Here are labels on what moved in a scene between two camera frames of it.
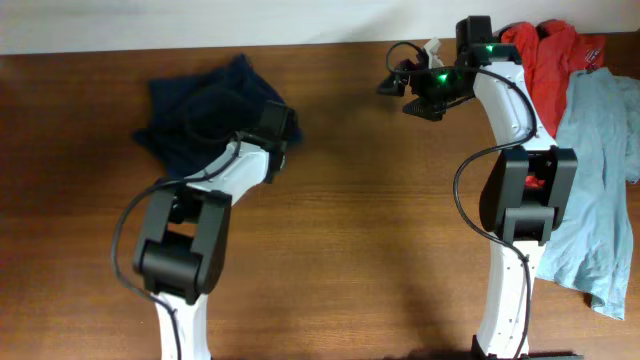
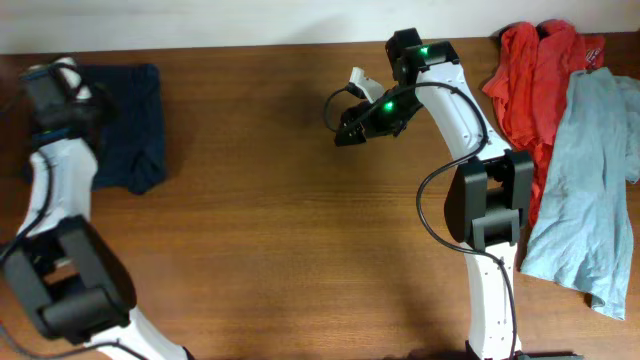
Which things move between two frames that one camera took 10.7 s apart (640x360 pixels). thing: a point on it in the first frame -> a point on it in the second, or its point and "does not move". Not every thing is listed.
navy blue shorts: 191,115 -> 130,146
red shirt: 550,51 does not move
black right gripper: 432,109 -> 374,126
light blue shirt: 590,248 does not move
